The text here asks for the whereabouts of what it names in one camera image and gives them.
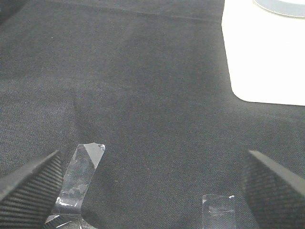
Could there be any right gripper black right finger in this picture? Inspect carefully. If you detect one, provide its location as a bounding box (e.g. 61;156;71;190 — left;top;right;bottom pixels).
241;150;305;229

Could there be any black table cloth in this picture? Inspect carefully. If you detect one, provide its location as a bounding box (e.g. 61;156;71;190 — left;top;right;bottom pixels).
0;0;305;229

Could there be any white plastic storage bin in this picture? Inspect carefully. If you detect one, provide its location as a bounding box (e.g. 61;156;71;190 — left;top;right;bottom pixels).
222;0;305;106

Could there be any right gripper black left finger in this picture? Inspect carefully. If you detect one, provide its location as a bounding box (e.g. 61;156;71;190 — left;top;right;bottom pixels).
0;150;63;229

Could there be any clear tape strip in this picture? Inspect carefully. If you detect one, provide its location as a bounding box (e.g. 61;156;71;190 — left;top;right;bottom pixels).
202;194;236;229
44;142;106;229

